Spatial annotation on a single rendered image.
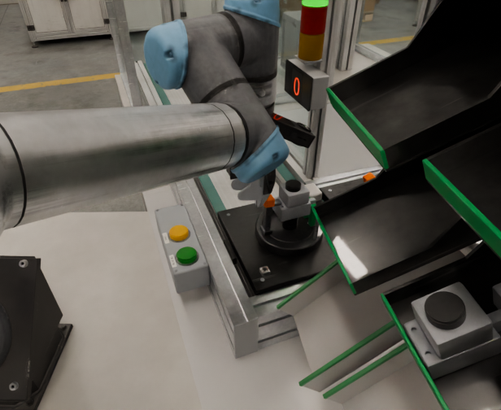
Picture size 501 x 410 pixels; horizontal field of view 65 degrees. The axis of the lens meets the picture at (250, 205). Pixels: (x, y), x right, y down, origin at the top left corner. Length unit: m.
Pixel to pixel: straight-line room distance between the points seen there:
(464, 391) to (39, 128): 0.39
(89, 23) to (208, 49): 5.40
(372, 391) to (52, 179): 0.46
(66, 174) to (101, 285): 0.66
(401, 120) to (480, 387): 0.24
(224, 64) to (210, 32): 0.05
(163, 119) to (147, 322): 0.56
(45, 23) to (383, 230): 5.60
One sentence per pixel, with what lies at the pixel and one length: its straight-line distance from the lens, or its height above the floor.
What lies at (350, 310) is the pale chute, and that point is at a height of 1.06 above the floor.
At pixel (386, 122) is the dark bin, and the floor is 1.36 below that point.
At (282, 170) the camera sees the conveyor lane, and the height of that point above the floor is 0.95.
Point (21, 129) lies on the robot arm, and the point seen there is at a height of 1.41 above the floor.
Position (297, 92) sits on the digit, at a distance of 0.89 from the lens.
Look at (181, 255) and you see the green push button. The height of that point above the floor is 0.97.
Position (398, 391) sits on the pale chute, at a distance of 0.57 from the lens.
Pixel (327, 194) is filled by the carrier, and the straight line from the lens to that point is 0.95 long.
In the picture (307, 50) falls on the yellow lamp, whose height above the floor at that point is 1.28.
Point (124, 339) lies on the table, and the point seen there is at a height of 0.86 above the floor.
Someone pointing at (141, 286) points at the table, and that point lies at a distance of 0.91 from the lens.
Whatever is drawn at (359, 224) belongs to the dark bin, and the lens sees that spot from 0.51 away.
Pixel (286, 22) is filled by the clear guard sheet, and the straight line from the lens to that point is 1.05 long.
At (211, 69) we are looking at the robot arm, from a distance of 0.49.
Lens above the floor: 1.53
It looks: 38 degrees down
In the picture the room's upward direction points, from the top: straight up
